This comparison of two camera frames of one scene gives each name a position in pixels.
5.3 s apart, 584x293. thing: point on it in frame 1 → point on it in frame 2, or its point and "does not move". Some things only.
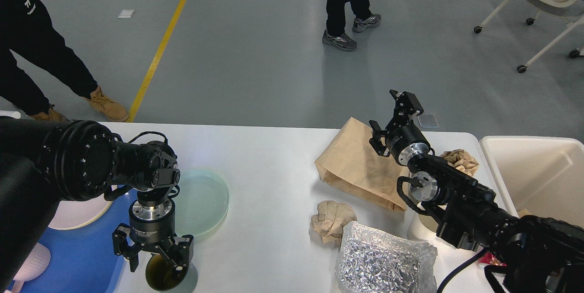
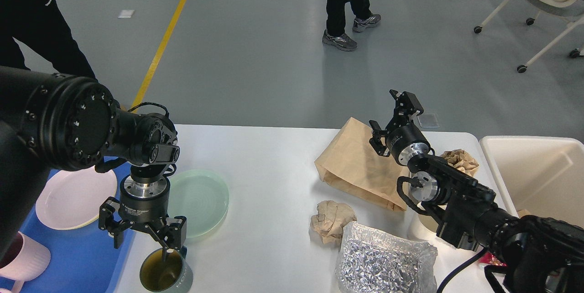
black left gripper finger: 122,247 → 107,222
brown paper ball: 328,223 does not move
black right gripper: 404,140 does not move
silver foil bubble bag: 369,261 does not move
